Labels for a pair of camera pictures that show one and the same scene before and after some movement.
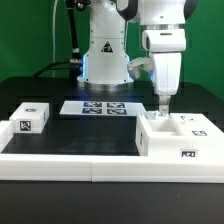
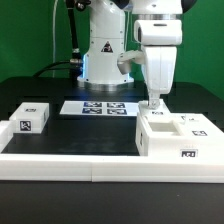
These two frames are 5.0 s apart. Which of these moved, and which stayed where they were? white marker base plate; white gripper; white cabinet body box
Moved: white gripper
Stayed: white marker base plate; white cabinet body box
